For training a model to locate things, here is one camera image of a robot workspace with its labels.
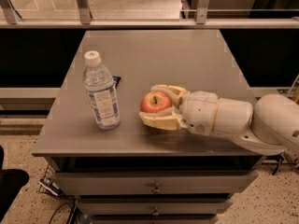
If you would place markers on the bottom grey drawer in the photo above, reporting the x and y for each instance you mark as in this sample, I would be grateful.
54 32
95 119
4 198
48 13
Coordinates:
154 220

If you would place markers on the power strip on floor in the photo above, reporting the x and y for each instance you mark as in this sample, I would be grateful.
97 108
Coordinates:
49 185

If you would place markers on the grey drawer cabinet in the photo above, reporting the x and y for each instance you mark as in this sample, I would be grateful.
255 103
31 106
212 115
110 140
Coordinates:
184 145

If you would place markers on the black chair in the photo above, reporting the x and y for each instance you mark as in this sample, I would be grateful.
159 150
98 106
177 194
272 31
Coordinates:
11 182

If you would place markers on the top grey drawer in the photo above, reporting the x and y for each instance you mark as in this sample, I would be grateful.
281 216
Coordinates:
153 183

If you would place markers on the middle grey drawer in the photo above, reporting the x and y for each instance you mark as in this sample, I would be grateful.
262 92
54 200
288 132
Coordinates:
152 206

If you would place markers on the grey drawer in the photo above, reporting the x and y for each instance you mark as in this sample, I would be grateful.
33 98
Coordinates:
154 220
153 183
152 206

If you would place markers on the clear blue-label water bottle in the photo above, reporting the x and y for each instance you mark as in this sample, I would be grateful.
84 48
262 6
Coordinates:
101 90

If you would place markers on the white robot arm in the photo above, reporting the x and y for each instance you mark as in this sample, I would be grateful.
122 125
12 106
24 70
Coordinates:
269 127

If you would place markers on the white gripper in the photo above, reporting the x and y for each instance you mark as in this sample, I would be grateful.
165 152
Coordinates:
199 111

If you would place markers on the red apple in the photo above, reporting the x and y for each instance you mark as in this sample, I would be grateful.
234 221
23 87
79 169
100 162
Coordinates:
154 102

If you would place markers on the metal railing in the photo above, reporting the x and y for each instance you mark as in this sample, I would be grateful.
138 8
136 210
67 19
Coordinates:
99 14

